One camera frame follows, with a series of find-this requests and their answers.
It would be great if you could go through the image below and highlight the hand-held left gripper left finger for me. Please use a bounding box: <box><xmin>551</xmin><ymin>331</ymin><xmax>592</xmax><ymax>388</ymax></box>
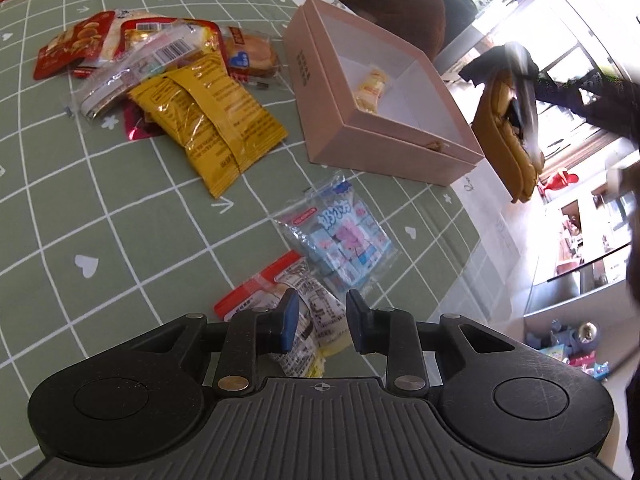
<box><xmin>127</xmin><ymin>289</ymin><xmax>301</xmax><ymax>395</ymax></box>

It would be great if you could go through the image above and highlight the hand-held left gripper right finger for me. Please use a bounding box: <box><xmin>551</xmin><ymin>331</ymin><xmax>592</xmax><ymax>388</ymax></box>
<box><xmin>346</xmin><ymin>289</ymin><xmax>526</xmax><ymax>395</ymax></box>

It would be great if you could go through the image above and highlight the white red-edged snack packet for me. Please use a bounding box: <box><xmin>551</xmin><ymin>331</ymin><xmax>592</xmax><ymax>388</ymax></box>
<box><xmin>214</xmin><ymin>250</ymin><xmax>351</xmax><ymax>378</ymax></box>

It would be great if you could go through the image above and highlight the blue cartoon snack packet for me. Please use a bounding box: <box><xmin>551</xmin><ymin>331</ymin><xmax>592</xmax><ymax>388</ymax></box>
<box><xmin>272</xmin><ymin>172</ymin><xmax>401</xmax><ymax>301</ymax></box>

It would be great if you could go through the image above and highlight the pink cardboard box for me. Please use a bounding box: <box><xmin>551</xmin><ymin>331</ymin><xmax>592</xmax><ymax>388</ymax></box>
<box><xmin>283</xmin><ymin>0</ymin><xmax>487</xmax><ymax>188</ymax></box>

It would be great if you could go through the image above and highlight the yellow foil snack packet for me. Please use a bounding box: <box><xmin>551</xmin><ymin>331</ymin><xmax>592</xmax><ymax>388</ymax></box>
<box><xmin>127</xmin><ymin>55</ymin><xmax>290</xmax><ymax>199</ymax></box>

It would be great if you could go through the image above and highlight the small yellow candy packet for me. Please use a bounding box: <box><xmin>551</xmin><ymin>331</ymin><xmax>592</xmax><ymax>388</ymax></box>
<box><xmin>354</xmin><ymin>69</ymin><xmax>391</xmax><ymax>112</ymax></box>

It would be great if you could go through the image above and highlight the white rice cracker packet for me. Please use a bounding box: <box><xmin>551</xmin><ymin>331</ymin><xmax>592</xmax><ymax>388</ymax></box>
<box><xmin>112</xmin><ymin>8</ymin><xmax>223</xmax><ymax>61</ymax></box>

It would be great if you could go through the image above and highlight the red chip packet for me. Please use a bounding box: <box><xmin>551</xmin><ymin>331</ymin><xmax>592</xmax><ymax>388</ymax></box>
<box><xmin>33</xmin><ymin>11</ymin><xmax>117</xmax><ymax>80</ymax></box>

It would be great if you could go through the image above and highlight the green checked tablecloth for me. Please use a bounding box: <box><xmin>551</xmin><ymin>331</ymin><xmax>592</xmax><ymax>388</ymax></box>
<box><xmin>0</xmin><ymin>0</ymin><xmax>541</xmax><ymax>480</ymax></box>

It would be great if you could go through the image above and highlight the pile of colourful toys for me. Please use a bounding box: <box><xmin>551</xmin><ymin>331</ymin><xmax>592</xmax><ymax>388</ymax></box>
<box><xmin>525</xmin><ymin>317</ymin><xmax>611</xmax><ymax>381</ymax></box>

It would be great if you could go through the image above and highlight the tan leather chair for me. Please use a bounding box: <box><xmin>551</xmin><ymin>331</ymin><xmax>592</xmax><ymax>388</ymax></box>
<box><xmin>472</xmin><ymin>67</ymin><xmax>546</xmax><ymax>204</ymax></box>

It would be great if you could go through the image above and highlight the small red ornament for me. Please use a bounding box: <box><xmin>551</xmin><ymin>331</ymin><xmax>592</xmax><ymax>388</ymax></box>
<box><xmin>542</xmin><ymin>172</ymin><xmax>577</xmax><ymax>192</ymax></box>

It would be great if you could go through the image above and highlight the red shiny foil packet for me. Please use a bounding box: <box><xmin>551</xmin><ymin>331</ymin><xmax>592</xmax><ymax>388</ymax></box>
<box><xmin>123</xmin><ymin>100</ymin><xmax>166</xmax><ymax>142</ymax></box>

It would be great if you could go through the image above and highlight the brown bun snack packet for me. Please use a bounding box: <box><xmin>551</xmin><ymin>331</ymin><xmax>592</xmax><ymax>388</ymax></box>
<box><xmin>220</xmin><ymin>27</ymin><xmax>280</xmax><ymax>81</ymax></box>

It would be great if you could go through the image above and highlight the clear barcode snack packet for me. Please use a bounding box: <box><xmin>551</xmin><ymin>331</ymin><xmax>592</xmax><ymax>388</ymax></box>
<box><xmin>70</xmin><ymin>22</ymin><xmax>226</xmax><ymax>121</ymax></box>

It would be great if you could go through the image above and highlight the brown upholstered chair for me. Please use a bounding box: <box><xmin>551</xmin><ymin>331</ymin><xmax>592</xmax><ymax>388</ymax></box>
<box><xmin>315</xmin><ymin>0</ymin><xmax>447</xmax><ymax>56</ymax></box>

